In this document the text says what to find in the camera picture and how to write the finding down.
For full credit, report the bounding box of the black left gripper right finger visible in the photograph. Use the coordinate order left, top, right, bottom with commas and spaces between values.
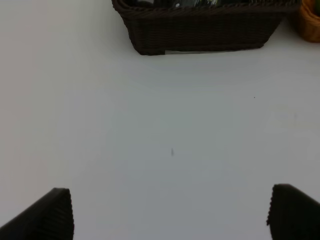
266, 184, 320, 240

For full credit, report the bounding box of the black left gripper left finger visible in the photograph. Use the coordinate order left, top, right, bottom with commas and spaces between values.
0, 187, 75, 240

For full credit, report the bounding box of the dark grey pump bottle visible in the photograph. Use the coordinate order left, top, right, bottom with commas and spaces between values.
152, 0, 221, 8

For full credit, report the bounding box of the light orange wicker basket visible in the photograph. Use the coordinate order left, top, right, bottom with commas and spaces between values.
290, 0, 320, 43

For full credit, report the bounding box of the dark brown wicker basket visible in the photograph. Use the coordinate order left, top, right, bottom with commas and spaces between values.
112, 0, 301, 56

